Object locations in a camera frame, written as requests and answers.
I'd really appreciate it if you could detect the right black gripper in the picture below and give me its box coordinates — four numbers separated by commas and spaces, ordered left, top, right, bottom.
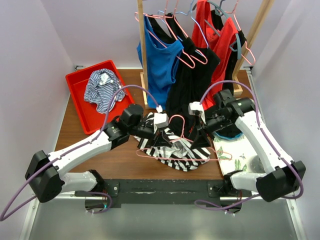
188, 112, 232, 150

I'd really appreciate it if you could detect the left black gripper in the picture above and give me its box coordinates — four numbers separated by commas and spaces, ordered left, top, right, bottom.
128, 122, 172, 149

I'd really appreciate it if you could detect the black white striped tank top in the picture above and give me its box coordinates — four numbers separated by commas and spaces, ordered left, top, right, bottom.
134, 127, 211, 172

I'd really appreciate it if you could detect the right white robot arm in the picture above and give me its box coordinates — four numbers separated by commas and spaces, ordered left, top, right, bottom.
188, 89, 306, 202

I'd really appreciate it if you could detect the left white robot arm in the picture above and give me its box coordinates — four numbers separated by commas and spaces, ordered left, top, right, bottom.
25, 104, 169, 203

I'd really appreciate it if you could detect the blue tank top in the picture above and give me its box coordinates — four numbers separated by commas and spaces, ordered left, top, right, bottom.
144, 16, 183, 110

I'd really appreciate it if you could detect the black red tank top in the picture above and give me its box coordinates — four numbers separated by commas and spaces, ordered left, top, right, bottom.
209, 9, 248, 137

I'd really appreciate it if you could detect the grey blue hanger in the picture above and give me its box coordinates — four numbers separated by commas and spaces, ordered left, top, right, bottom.
205, 0, 242, 60

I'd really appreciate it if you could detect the floral pattern tray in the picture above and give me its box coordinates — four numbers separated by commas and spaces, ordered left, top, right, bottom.
212, 131, 265, 175

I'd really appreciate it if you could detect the wooden clothes rack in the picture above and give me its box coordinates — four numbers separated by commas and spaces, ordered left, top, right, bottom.
136, 0, 276, 110

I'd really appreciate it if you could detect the red plastic bin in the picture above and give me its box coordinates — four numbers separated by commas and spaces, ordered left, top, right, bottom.
65, 60, 126, 135

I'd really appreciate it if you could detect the blue white striped shirt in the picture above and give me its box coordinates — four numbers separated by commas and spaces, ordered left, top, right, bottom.
83, 68, 126, 114

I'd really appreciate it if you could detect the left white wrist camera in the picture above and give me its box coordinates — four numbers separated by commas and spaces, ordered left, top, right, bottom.
153, 105, 169, 130

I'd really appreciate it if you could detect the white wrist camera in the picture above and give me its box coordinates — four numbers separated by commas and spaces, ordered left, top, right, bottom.
153, 105, 169, 130
188, 101, 206, 123

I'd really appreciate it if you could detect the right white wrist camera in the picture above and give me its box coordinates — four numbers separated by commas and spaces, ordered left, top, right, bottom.
188, 101, 206, 123

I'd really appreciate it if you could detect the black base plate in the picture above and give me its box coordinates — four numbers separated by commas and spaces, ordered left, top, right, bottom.
104, 179, 244, 208

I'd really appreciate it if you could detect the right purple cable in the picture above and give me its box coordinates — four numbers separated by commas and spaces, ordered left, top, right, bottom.
194, 80, 305, 211

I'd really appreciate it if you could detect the purple cable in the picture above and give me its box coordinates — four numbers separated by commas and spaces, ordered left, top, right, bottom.
194, 80, 305, 211
0, 84, 163, 222

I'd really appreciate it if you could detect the light blue wire hanger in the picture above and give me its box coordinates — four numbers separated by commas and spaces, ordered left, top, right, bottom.
173, 0, 210, 49

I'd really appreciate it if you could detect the aluminium frame rail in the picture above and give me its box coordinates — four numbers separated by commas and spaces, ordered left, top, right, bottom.
21, 191, 307, 240

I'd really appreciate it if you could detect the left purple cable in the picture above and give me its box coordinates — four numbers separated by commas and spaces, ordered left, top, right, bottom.
0, 84, 163, 222

